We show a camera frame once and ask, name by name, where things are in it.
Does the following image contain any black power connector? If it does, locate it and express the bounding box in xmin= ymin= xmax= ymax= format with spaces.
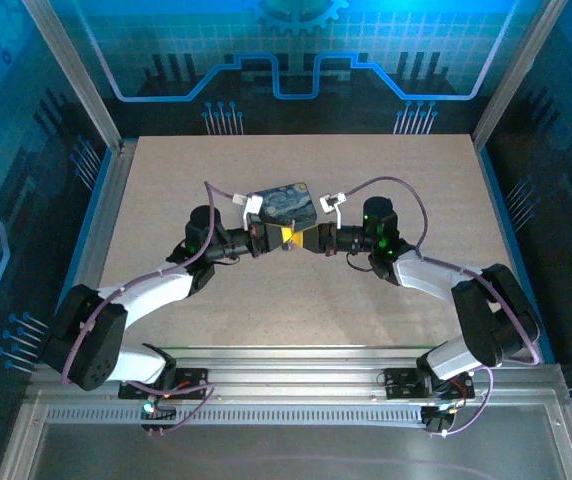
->
xmin=423 ymin=407 xmax=450 ymax=436
xmin=140 ymin=394 xmax=177 ymax=434

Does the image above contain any slotted grey cable duct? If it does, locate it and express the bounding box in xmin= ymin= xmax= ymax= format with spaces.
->
xmin=44 ymin=405 xmax=430 ymax=427

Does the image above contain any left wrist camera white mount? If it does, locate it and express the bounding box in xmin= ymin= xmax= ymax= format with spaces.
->
xmin=233 ymin=192 xmax=266 ymax=229

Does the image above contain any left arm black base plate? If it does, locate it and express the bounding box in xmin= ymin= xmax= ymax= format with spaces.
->
xmin=118 ymin=367 xmax=211 ymax=401

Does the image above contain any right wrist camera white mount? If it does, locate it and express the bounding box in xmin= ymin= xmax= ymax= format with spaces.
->
xmin=319 ymin=192 xmax=350 ymax=226

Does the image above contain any aluminium table side rail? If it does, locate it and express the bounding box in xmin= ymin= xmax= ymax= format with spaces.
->
xmin=68 ymin=142 xmax=137 ymax=366

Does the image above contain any grey metal panel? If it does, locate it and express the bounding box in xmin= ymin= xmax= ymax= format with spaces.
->
xmin=0 ymin=404 xmax=572 ymax=480

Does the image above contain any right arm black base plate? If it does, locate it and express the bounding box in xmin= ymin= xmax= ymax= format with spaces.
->
xmin=383 ymin=367 xmax=476 ymax=401

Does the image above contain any aluminium frame rail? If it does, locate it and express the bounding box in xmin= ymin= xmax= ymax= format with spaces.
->
xmin=24 ymin=344 xmax=570 ymax=419

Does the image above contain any starry night painted tin box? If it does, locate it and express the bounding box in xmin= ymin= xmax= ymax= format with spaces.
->
xmin=245 ymin=182 xmax=319 ymax=236

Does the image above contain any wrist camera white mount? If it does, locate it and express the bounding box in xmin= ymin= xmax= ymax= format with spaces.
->
xmin=319 ymin=192 xmax=350 ymax=226
xmin=233 ymin=192 xmax=266 ymax=229

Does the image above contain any aluminium frame post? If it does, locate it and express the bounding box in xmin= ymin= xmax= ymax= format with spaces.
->
xmin=19 ymin=0 xmax=126 ymax=151
xmin=471 ymin=0 xmax=570 ymax=151

